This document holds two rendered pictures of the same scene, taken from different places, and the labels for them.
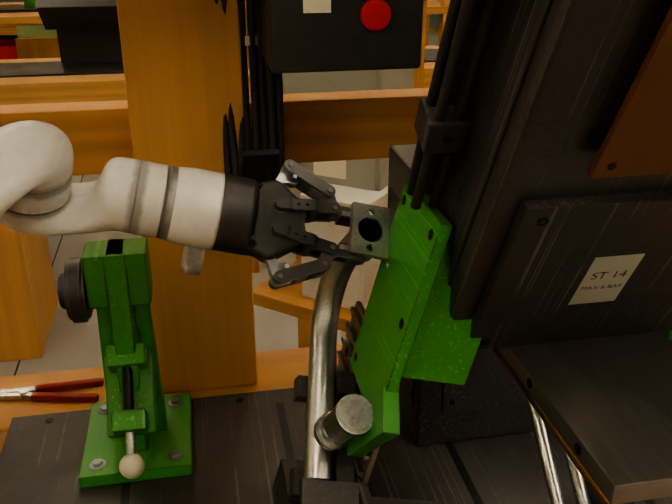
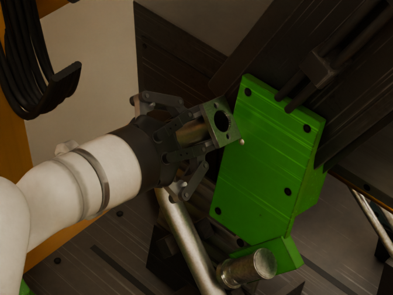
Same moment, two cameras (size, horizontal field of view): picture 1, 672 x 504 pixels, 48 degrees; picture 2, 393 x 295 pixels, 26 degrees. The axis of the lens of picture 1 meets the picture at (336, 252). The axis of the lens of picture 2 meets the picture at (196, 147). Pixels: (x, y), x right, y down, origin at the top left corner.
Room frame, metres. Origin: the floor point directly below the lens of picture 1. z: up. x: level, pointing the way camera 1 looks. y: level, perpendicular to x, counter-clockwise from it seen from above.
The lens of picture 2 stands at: (0.13, 0.41, 1.91)
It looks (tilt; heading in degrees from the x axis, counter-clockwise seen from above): 45 degrees down; 324
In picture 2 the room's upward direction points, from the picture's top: straight up
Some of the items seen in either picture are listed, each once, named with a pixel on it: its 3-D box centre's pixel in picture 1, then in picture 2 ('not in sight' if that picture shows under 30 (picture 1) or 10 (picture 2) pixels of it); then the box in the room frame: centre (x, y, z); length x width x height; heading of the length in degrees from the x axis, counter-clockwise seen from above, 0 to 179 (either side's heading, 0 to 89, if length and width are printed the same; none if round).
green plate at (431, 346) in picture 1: (426, 299); (279, 157); (0.65, -0.09, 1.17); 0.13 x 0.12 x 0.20; 101
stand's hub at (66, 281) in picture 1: (74, 290); not in sight; (0.77, 0.30, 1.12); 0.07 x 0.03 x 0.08; 11
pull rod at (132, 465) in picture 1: (131, 447); not in sight; (0.69, 0.23, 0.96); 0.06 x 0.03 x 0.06; 11
